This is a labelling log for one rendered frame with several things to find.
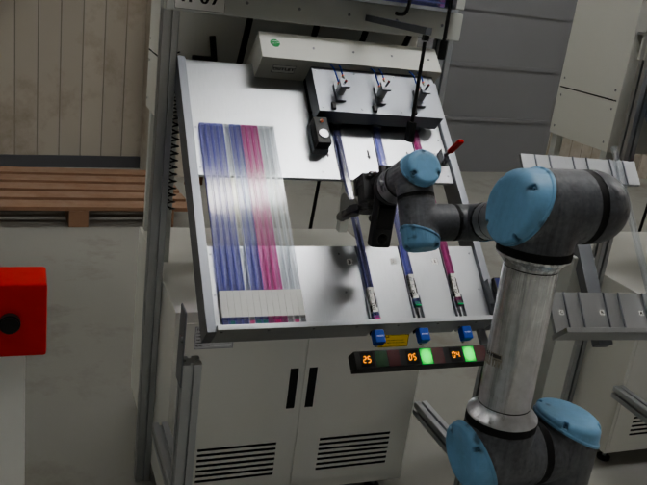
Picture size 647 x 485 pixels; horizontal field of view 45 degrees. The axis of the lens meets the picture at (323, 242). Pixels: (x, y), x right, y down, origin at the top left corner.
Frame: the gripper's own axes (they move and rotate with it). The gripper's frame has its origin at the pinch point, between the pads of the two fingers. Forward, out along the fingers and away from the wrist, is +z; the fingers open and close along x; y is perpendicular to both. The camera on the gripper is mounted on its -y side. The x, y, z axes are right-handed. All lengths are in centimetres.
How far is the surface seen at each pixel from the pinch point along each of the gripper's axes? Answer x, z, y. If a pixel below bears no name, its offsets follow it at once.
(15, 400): 74, 17, -36
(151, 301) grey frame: 40, 45, -11
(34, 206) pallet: 65, 261, 73
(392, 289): -6.1, -3.5, -17.0
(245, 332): 29.7, -6.3, -25.8
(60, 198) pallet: 51, 277, 82
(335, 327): 10.0, -7.0, -25.6
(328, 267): 8.5, -2.1, -11.4
